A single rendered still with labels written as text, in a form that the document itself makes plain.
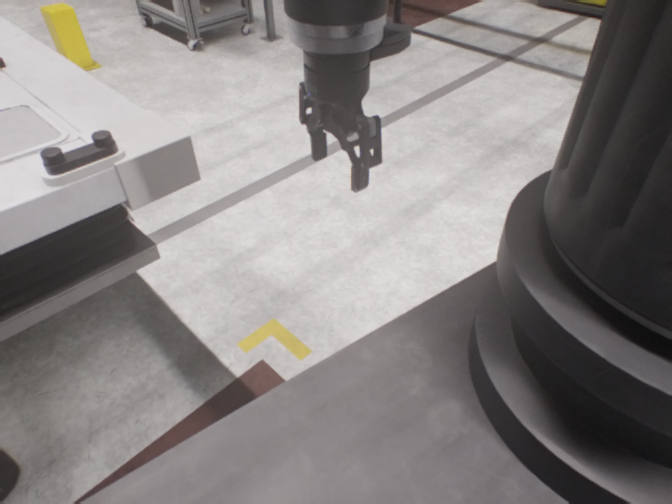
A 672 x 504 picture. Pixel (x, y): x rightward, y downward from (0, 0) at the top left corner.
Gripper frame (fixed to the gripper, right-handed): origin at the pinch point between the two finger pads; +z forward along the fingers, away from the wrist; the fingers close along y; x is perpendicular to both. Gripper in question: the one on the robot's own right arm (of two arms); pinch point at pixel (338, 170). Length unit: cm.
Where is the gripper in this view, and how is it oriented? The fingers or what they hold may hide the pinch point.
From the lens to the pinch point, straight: 66.6
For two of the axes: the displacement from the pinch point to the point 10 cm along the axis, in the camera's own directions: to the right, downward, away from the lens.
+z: 0.2, 7.4, 6.7
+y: 5.7, 5.4, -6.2
